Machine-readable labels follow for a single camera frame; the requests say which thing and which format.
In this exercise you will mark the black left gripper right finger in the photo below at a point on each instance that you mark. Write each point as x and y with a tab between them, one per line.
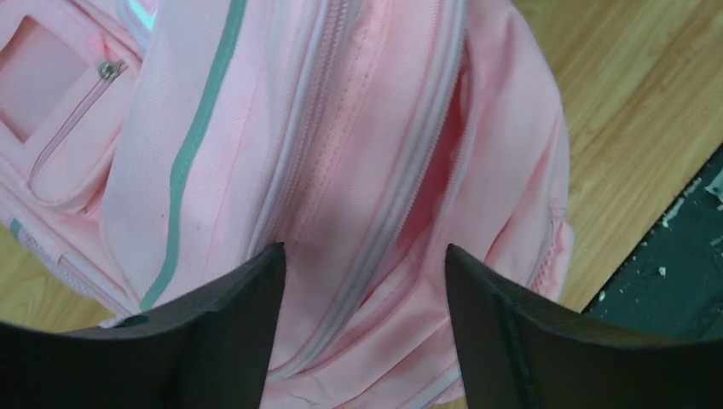
517	349

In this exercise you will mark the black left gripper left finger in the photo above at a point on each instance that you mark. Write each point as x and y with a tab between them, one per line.
209	348

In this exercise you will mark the pink student backpack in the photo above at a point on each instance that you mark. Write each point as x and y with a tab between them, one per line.
148	147

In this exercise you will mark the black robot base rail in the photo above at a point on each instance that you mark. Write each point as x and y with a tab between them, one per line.
671	283

